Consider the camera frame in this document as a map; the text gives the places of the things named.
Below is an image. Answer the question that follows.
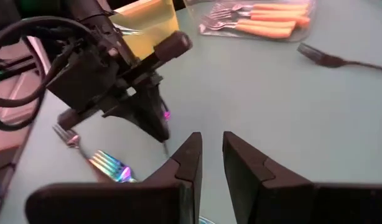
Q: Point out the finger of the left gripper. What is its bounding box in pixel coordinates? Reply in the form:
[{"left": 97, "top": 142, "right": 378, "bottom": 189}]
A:
[
  {"left": 128, "top": 81, "right": 171, "bottom": 143},
  {"left": 102, "top": 92, "right": 149, "bottom": 134}
]

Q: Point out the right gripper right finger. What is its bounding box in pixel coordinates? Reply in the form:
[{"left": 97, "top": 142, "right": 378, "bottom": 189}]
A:
[{"left": 222, "top": 131, "right": 382, "bottom": 224}]

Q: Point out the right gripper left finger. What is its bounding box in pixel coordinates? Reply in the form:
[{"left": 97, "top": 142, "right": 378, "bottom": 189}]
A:
[{"left": 25, "top": 132, "right": 203, "bottom": 224}]

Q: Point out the long dark spoon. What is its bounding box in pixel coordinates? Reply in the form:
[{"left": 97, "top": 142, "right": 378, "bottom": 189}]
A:
[{"left": 52, "top": 123, "right": 114, "bottom": 183}]

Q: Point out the yellow plastic bin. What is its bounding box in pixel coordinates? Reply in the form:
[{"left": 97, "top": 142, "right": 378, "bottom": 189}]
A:
[{"left": 109, "top": 0, "right": 181, "bottom": 60}]

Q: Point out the black metal fork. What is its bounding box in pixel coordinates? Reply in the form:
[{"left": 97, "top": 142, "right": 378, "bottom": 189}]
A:
[{"left": 296, "top": 42, "right": 382, "bottom": 73}]

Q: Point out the green table mat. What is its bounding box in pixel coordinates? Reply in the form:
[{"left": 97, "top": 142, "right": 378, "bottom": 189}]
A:
[{"left": 0, "top": 0, "right": 382, "bottom": 224}]

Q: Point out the clear plastic container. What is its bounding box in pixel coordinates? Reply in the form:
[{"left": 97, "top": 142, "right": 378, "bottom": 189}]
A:
[{"left": 183, "top": 0, "right": 316, "bottom": 43}]

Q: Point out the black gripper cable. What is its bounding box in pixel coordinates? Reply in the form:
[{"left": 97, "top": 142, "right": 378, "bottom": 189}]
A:
[{"left": 0, "top": 16, "right": 95, "bottom": 131}]

